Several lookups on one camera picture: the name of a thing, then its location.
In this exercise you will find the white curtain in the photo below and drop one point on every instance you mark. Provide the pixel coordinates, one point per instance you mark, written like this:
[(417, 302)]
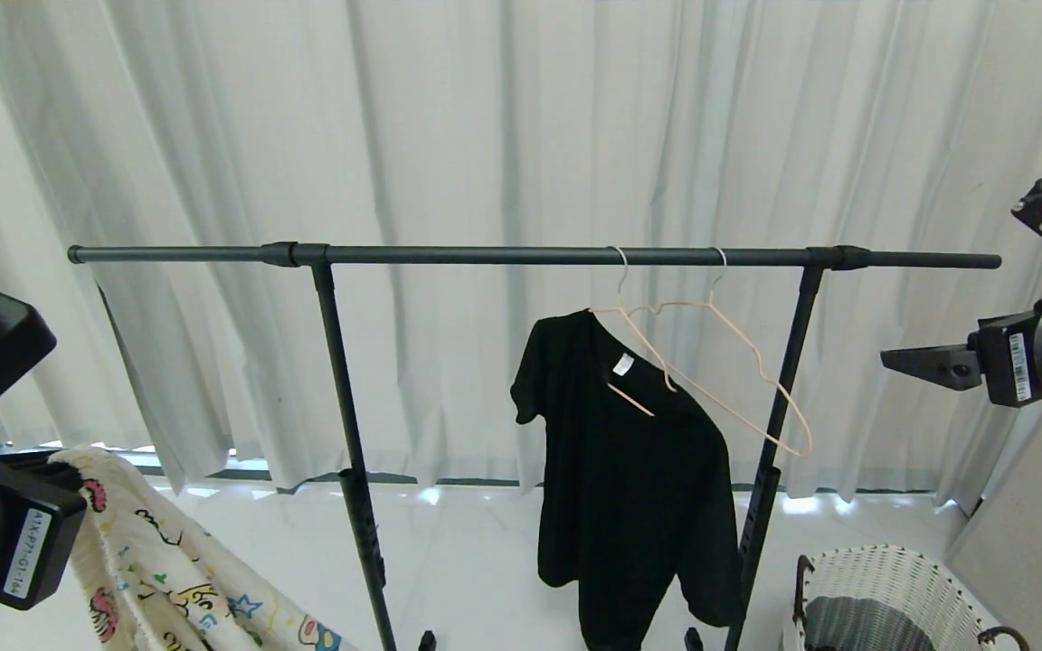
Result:
[(485, 117)]

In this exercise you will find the window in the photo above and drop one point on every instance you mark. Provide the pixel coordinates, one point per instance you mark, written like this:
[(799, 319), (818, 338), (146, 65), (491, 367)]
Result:
[(250, 466)]

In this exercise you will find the cream printed garment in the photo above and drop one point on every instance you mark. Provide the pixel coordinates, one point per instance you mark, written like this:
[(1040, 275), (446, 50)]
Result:
[(150, 561)]

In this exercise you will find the white laundry basket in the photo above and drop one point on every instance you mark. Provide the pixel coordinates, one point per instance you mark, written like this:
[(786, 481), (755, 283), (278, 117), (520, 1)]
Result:
[(892, 574)]

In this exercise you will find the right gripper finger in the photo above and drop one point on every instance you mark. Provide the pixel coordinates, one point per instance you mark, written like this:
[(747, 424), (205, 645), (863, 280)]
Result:
[(937, 366)]

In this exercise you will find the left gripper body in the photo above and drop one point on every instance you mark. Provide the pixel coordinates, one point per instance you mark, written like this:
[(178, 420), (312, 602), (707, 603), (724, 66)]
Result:
[(23, 542)]

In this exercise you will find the pink clothes hanger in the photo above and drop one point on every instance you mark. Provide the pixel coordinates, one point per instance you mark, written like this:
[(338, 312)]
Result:
[(738, 402), (643, 348)]

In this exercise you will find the black garment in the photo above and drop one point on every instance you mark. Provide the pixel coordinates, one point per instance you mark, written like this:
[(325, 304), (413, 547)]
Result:
[(629, 506)]

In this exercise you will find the black clothes rack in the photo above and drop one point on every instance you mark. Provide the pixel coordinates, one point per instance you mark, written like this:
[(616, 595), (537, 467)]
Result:
[(485, 256)]

